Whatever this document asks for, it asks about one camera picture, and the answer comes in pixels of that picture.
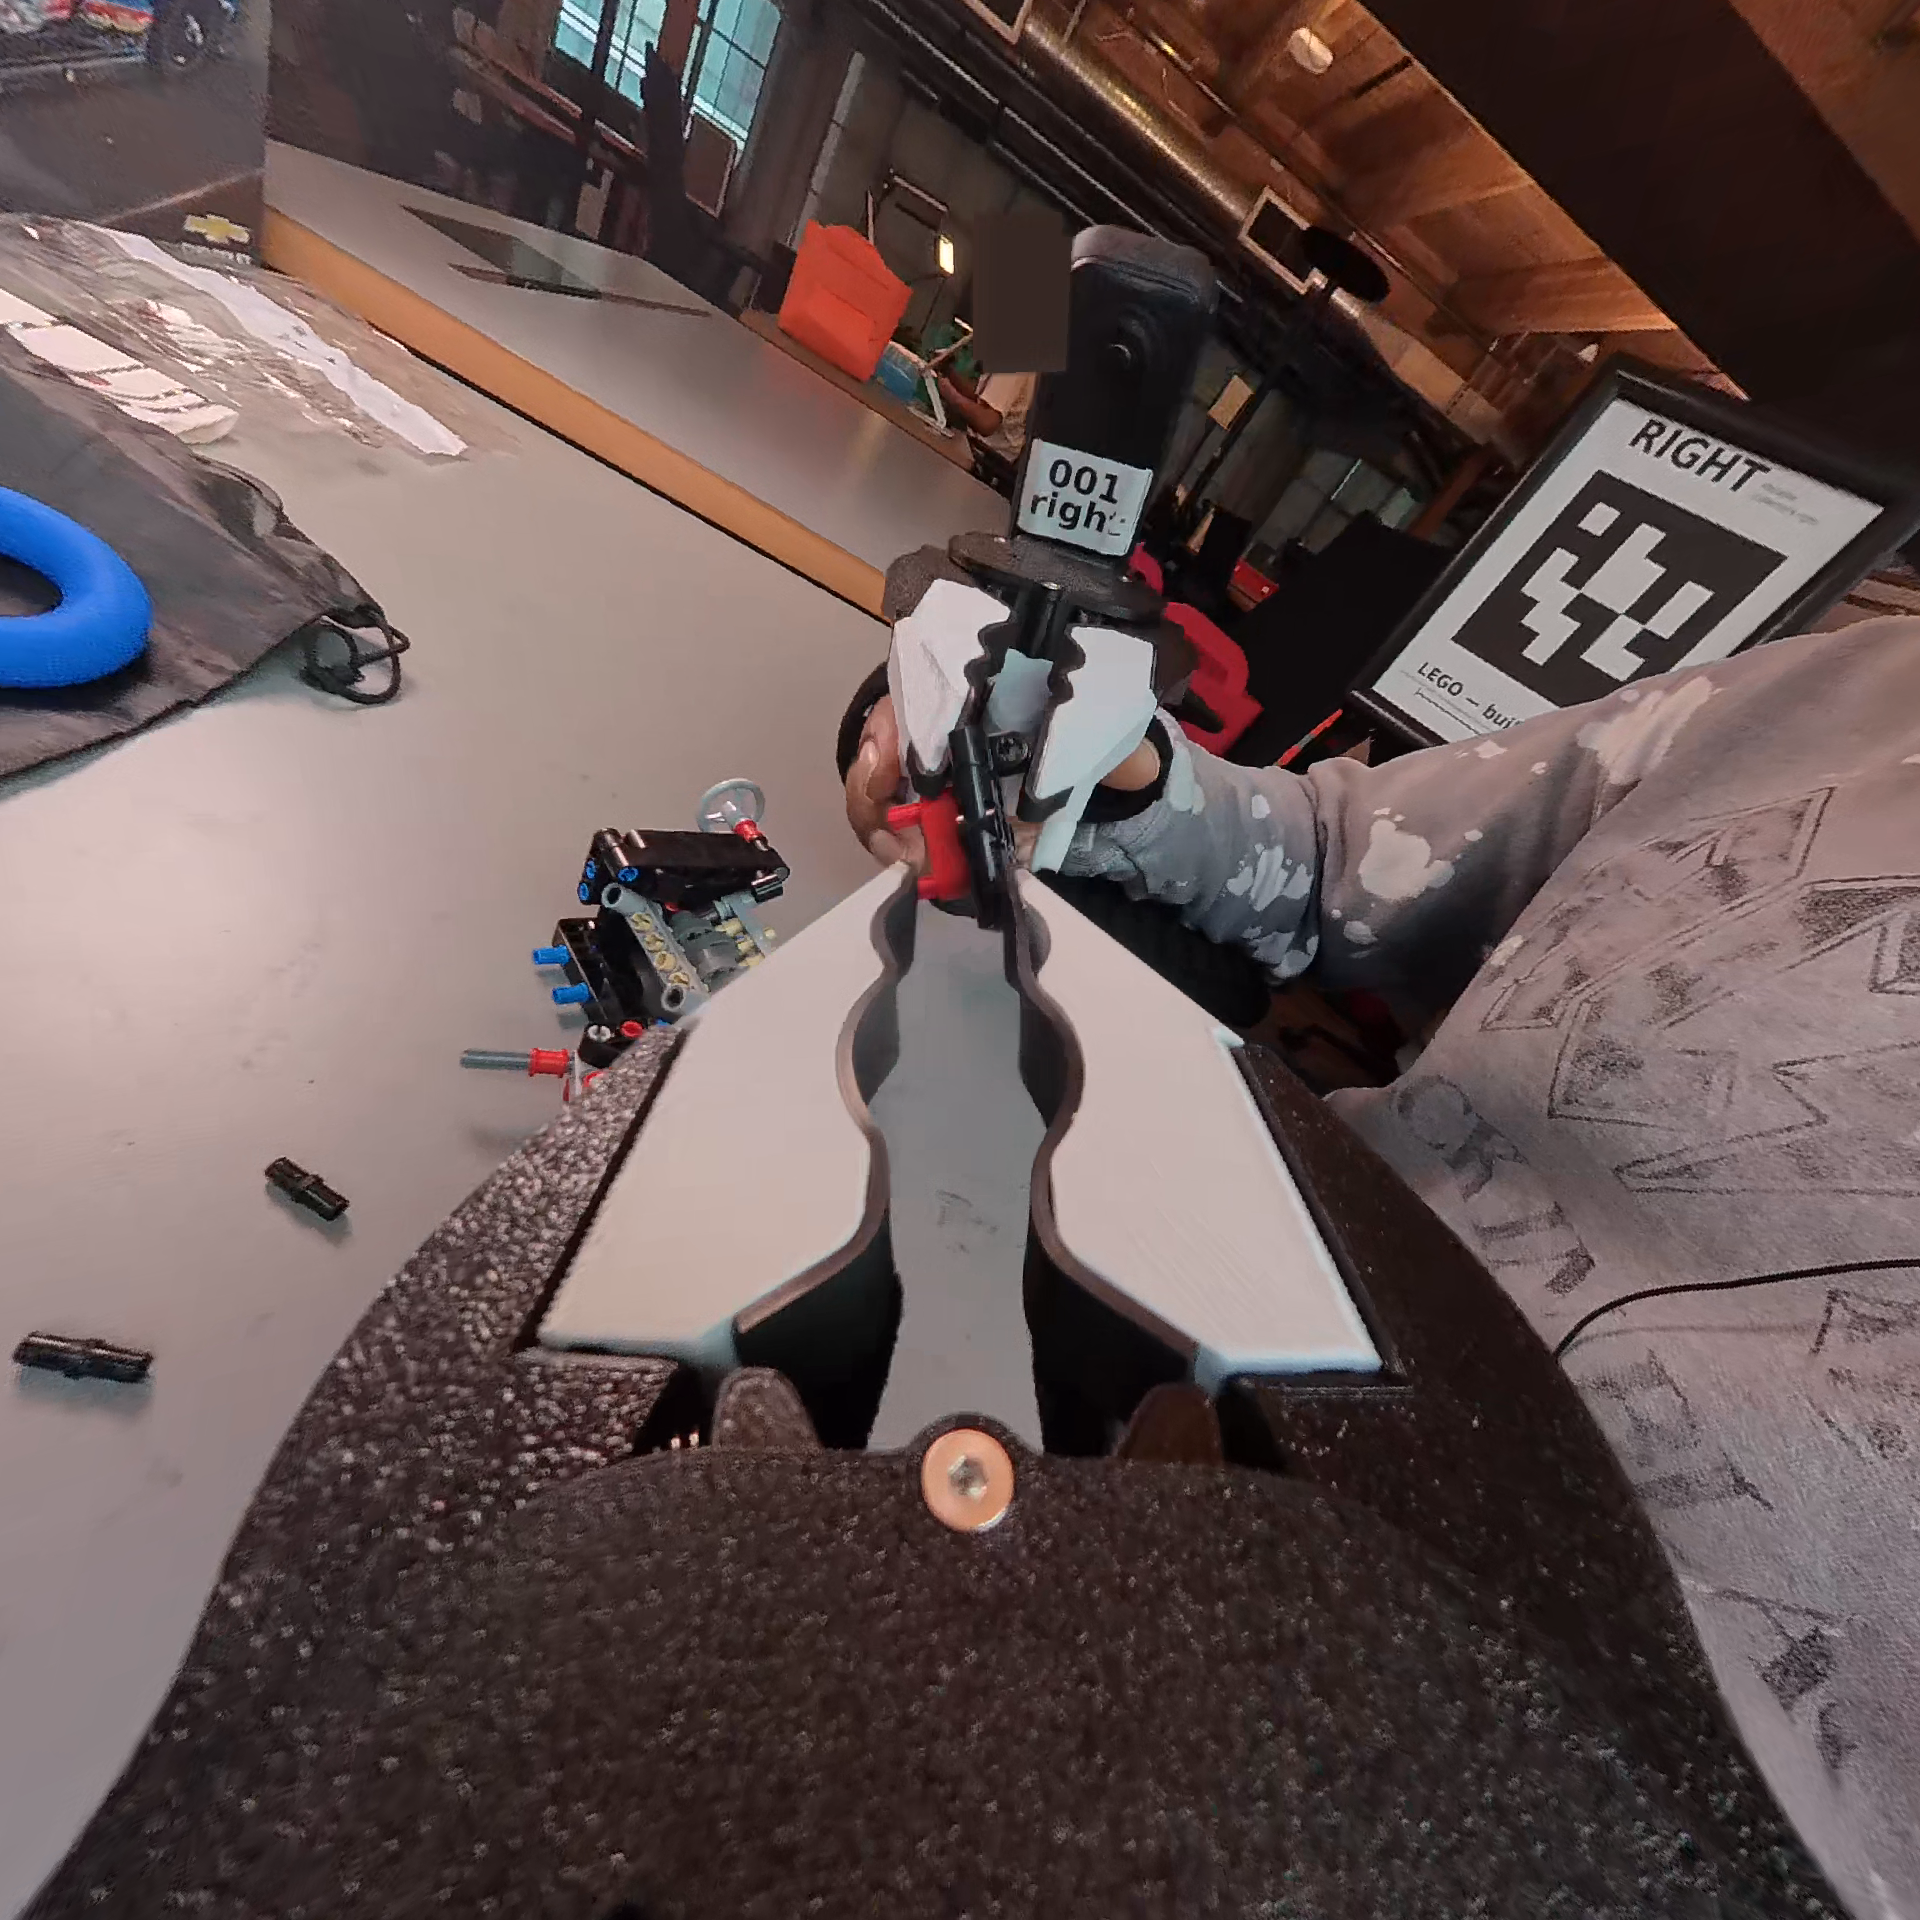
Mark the black connector pin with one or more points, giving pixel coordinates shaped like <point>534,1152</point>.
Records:
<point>83,1356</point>
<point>307,1190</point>

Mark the grey desk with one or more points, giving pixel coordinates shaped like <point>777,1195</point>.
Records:
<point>299,931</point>

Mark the red black brick piece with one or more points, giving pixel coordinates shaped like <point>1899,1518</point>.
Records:
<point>938,848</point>

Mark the black flat mat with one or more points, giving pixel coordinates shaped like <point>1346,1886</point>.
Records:
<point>556,263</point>

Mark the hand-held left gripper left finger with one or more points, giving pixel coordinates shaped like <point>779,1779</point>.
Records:
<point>721,1172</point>

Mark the black red brick assembly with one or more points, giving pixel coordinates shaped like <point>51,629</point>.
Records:
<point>662,961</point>

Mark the person's grey sweatshirt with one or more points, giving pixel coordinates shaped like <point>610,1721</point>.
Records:
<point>1724,1500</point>

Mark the dark printed box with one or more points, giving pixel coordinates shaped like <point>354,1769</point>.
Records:
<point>136,119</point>

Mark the person's right hand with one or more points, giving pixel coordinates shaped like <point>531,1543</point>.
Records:
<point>879,796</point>

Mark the clear plastic bags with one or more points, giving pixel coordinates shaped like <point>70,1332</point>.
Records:
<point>299,345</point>

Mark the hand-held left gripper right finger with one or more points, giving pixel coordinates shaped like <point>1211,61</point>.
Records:
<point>1201,1185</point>

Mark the red pin grey axle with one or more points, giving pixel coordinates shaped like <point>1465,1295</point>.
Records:
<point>540,1061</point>

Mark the framed marker sign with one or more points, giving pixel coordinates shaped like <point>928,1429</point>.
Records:
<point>1620,599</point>

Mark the grey table wooden edge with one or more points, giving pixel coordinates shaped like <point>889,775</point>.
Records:
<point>674,389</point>

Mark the person's right forearm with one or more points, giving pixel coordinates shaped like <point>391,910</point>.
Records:
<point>1500,839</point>

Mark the orange plastic bin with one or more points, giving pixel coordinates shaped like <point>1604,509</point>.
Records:
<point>839,300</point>

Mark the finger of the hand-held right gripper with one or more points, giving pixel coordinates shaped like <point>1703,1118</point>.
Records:
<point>931,676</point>
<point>1110,705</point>

